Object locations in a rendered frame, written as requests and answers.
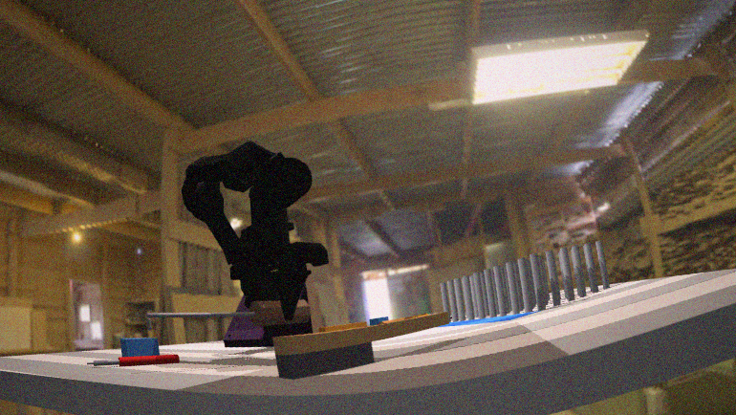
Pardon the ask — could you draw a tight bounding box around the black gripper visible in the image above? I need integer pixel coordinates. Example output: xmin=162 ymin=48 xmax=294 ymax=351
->
xmin=230 ymin=213 xmax=329 ymax=321

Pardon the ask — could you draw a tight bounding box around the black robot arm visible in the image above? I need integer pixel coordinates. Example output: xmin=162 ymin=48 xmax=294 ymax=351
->
xmin=182 ymin=141 xmax=313 ymax=265

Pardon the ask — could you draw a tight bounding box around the blue tape strip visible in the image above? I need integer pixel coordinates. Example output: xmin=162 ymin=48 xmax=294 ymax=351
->
xmin=439 ymin=311 xmax=541 ymax=327

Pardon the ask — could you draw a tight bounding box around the light blue rectangular block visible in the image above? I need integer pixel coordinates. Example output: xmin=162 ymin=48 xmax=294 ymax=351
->
xmin=120 ymin=338 xmax=160 ymax=358
xmin=369 ymin=317 xmax=389 ymax=326

